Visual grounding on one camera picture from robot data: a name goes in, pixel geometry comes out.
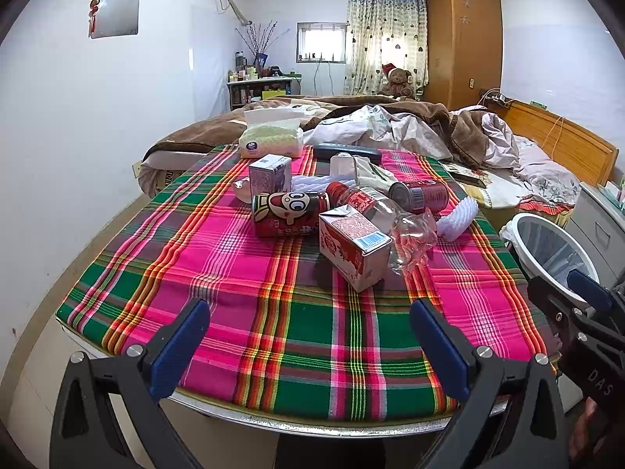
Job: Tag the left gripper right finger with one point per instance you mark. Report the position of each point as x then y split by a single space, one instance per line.
510 413

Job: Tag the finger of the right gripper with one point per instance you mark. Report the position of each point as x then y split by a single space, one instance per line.
593 293

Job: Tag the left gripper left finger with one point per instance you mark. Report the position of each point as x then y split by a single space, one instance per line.
86 432

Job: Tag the white foam fruit net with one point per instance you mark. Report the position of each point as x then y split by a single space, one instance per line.
450 227

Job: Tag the red beverage can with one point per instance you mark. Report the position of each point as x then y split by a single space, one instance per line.
418 195

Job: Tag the clear plastic cola bottle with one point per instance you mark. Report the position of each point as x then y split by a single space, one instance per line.
413 235

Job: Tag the red white milk carton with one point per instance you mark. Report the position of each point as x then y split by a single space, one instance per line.
357 248

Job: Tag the white yogurt bottle blue cap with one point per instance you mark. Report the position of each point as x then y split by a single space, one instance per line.
343 167

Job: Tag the patterned paper cup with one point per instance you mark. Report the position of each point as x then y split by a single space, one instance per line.
242 190

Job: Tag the cartoon face red can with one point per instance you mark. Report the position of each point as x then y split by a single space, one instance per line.
289 214

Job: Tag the purple white small carton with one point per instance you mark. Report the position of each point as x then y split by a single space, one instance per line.
270 174

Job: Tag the white paper bag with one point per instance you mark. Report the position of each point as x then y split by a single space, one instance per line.
370 175

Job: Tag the white trash bin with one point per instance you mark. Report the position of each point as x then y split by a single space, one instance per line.
544 249

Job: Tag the person right hand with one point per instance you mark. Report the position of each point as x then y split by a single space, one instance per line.
580 440

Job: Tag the grey bedside cabinet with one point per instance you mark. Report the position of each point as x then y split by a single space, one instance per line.
598 226

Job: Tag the floral bed sheet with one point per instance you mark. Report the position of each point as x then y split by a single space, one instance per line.
503 196

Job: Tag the light floral duvet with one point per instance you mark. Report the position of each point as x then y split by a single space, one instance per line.
375 127

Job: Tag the wooden headboard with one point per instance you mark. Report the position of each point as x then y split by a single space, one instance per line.
588 156

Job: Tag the brown fleece blanket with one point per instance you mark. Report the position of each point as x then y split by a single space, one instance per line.
462 134

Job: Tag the plaid pink green tablecloth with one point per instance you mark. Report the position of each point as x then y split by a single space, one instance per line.
288 336

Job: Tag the brown teddy bear santa hat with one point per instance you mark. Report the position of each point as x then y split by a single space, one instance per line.
397 82

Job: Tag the wooden wardrobe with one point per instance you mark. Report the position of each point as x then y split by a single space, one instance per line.
465 50

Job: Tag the dark blue glasses case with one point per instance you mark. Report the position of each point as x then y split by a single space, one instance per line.
326 151

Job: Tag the patterned window curtain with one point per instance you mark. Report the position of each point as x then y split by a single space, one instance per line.
381 32

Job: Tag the green tissue pack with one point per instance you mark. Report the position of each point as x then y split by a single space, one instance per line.
272 131

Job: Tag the small window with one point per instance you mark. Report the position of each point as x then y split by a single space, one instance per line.
321 42

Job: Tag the cluttered white shelf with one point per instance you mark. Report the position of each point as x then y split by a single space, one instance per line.
245 91

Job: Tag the vase with dry branches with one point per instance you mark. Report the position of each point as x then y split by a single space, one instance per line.
258 38

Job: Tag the silver wall panel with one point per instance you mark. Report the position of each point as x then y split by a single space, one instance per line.
111 18

